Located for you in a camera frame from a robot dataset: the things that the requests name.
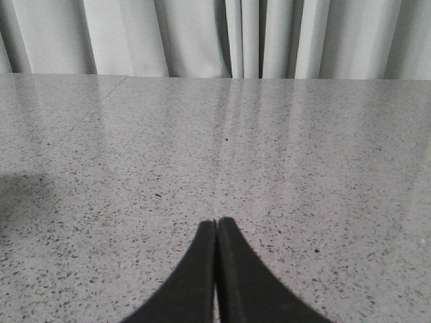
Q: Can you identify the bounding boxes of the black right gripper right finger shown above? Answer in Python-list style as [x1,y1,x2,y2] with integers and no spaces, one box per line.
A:
[217,217,329,322]

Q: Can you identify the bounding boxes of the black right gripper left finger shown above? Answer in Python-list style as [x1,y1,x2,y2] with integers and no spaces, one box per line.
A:
[123,221,216,323]

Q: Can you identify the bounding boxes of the grey curtain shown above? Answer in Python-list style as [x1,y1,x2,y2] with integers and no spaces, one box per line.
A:
[1,1,430,80]

